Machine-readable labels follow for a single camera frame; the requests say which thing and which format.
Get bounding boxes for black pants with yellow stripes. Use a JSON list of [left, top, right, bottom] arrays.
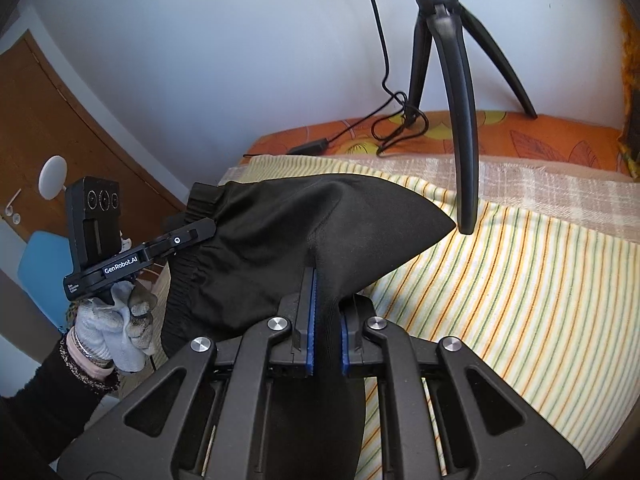
[[160, 174, 454, 479]]

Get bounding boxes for black sleeved left forearm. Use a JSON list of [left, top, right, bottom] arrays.
[[1, 334, 119, 479]]

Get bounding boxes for gloved left hand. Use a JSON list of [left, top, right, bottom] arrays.
[[67, 281, 157, 377]]

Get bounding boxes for blue chair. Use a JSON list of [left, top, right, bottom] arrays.
[[17, 231, 73, 333]]

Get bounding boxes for brown wooden door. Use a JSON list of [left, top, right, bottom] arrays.
[[0, 32, 184, 243]]

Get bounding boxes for striped yellow bed sheet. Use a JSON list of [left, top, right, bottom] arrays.
[[219, 153, 640, 480]]

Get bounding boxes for checked beige blanket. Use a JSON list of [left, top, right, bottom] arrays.
[[349, 154, 640, 246]]

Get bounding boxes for black tripod stand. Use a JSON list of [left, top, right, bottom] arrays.
[[407, 0, 537, 235]]

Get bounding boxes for black power cable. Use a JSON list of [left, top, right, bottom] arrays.
[[242, 0, 432, 158]]

